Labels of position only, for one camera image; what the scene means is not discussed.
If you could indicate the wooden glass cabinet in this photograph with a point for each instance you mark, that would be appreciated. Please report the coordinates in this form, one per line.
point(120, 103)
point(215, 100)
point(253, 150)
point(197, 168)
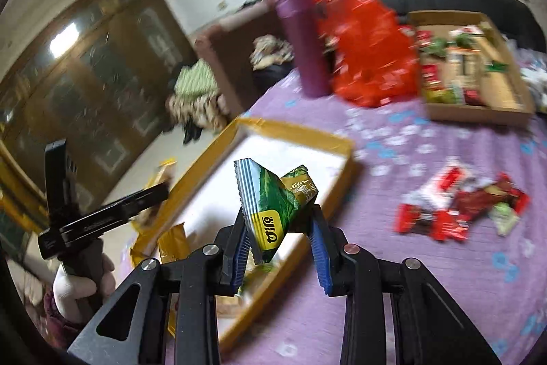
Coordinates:
point(85, 82)

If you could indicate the red plastic bag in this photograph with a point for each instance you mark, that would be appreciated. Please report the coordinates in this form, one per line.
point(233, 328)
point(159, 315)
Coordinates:
point(367, 48)

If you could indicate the brown armchair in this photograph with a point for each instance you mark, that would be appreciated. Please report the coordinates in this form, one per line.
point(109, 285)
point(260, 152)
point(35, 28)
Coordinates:
point(226, 61)

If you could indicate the person's left hand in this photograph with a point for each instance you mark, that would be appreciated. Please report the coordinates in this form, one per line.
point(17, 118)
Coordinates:
point(75, 296)

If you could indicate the purple printed tablecloth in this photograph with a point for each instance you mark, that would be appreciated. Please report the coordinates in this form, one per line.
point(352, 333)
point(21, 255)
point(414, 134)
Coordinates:
point(384, 288)

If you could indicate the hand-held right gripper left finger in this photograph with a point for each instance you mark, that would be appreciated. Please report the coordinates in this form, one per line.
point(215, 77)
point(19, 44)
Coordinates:
point(238, 262)

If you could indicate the dark red snack packet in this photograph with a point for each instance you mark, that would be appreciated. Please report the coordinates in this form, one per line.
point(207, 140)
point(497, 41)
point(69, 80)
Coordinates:
point(483, 200)

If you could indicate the yellow foil packet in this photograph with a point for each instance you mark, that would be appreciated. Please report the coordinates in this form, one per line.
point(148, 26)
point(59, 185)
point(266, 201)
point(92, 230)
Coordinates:
point(173, 243)

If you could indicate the pile of clothes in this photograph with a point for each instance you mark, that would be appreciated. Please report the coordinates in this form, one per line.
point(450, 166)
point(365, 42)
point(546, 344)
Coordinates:
point(194, 100)

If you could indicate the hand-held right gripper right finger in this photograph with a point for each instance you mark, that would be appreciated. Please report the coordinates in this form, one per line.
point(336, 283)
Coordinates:
point(319, 254)

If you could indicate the patterned cloth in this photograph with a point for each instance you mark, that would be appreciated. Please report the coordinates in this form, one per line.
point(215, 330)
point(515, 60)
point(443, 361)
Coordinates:
point(271, 50)

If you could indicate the pile of mixed snack packets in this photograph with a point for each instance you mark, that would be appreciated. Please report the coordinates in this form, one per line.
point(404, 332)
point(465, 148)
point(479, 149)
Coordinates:
point(453, 65)

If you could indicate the small green snack packet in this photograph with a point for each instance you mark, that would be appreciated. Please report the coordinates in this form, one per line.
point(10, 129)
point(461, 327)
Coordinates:
point(504, 217)

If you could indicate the yellow cardboard box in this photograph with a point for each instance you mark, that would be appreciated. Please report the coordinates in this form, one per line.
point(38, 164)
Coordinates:
point(239, 159)

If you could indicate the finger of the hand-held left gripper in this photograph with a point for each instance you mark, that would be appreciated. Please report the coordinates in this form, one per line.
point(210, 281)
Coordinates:
point(57, 181)
point(143, 196)

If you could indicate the yellow packaging bag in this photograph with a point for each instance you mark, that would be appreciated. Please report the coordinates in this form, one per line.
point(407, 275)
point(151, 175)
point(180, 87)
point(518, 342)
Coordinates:
point(164, 174)

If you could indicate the white plastic bag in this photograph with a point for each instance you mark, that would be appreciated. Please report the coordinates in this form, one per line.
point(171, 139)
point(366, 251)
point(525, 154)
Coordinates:
point(536, 78)

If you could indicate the green yellow snack packet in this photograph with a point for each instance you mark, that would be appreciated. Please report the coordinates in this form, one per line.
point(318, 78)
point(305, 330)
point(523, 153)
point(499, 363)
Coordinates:
point(269, 198)

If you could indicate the black sofa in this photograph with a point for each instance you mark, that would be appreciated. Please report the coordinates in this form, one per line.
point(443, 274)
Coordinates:
point(513, 10)

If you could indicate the purple thermos bottle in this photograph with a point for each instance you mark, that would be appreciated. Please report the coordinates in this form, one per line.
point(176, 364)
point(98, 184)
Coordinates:
point(305, 44)

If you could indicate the red white snack packet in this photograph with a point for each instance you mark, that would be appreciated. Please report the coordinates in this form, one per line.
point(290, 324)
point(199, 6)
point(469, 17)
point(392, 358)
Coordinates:
point(431, 194)

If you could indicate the brown cardboard box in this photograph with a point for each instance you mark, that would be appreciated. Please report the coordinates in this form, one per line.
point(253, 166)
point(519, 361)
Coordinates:
point(504, 108)

